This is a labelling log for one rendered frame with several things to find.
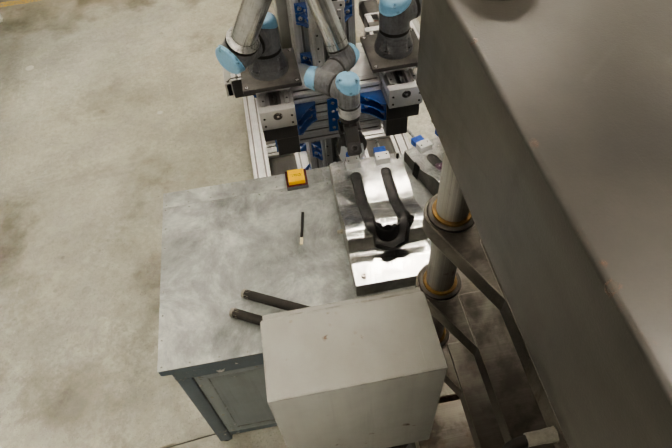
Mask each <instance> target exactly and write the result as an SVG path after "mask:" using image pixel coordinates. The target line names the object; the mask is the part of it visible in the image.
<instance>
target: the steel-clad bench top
mask: <svg viewBox="0 0 672 448"><path fill-rule="evenodd" d="M400 156H401V159H402V162H403V165H404V167H405V171H406V174H407V177H408V180H409V183H410V186H411V189H412V192H413V195H414V197H415V199H416V201H417V202H418V204H419V205H420V207H421V208H422V210H423V212H424V206H425V205H426V203H427V201H428V200H429V199H430V198H431V197H432V196H433V195H432V194H431V193H430V191H429V190H428V189H427V188H426V187H425V185H424V184H423V183H422V182H421V181H420V179H419V178H417V180H416V178H415V177H414V176H413V175H412V173H413V171H412V170H411V169H410V167H409V166H408V165H407V164H406V162H405V161H404V154H401V155H400ZM321 169H322V170H321ZM306 174H307V179H308V185H309V188H303V189H297V190H291V191H287V185H286V178H285V174H280V175H274V176H268V177H262V178H256V179H250V180H244V181H238V182H231V183H225V184H219V185H213V186H207V187H201V188H195V189H189V190H183V191H177V192H171V193H165V194H163V220H162V249H161V278H160V308H159V337H158V366H157V372H158V373H159V372H164V371H169V370H175V369H180V368H185V367H191V366H196V365H201V364H207V363H212V362H218V361H223V360H228V359H234V358H239V357H244V356H250V355H255V354H260V353H263V350H262V340H261V329H260V326H259V325H256V324H252V323H249V322H246V321H242V320H239V319H235V318H232V317H230V316H229V312H230V309H231V308H237V309H240V310H244V311H247V312H251V313H254V314H258V315H261V316H263V315H268V314H273V313H279V312H284V311H287V310H283V309H279V308H276V307H272V306H269V305H265V304H262V303H258V302H255V301H251V300H248V299H244V298H242V297H241V291H242V290H243V289H248V290H251V291H255V292H259V293H262V294H266V295H270V296H273V297H277V298H281V299H284V300H288V301H292V302H295V303H299V304H303V305H307V306H310V307H312V306H317V305H323V304H328V303H334V302H339V301H345V300H350V299H356V298H361V297H367V296H372V295H378V294H383V293H389V292H394V291H400V290H405V289H411V288H415V286H409V287H404V288H398V289H393V290H387V291H382V292H376V293H371V294H365V295H360V296H357V295H356V291H355V286H354V282H353V277H352V273H351V268H350V264H349V260H348V255H347V251H346V246H345V242H344V237H343V234H341V233H339V234H338V233H337V230H340V229H342V228H341V224H340V219H339V215H338V210H337V206H336V202H335V197H334V193H333V188H332V184H331V178H330V167H323V168H316V169H310V170H306ZM323 178H324V179H323ZM301 212H304V228H303V245H300V231H301Z"/></svg>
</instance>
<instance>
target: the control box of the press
mask: <svg viewBox="0 0 672 448"><path fill-rule="evenodd" d="M262 318H263V321H261V322H260V329H261V340H262V350H263V361H264V372H265V382H266V393H267V402H268V404H269V406H270V409H271V411H272V414H273V416H274V418H275V421H276V423H277V425H278V428H279V430H280V432H281V435H282V437H283V439H284V442H285V444H286V446H287V448H406V447H407V446H408V444H409V443H414V442H419V441H424V440H428V439H429V437H430V434H431V430H432V426H433V422H434V418H435V414H436V410H437V406H438V402H439V399H440V395H441V391H442V387H443V383H444V379H445V375H446V371H447V363H446V360H445V357H444V354H443V351H442V348H441V344H440V341H439V338H438V335H437V332H436V328H435V325H434V322H433V319H432V316H431V313H430V309H429V306H428V303H427V300H426V297H425V293H424V292H423V291H420V288H419V287H416V288H411V289H405V290H400V291H394V292H389V293H383V294H378V295H372V296H367V297H361V298H356V299H350V300H345V301H339V302H334V303H328V304H323V305H317V306H312V307H306V308H301V309H295V310H290V311H284V312H279V313H273V314H268V315H263V316H262Z"/></svg>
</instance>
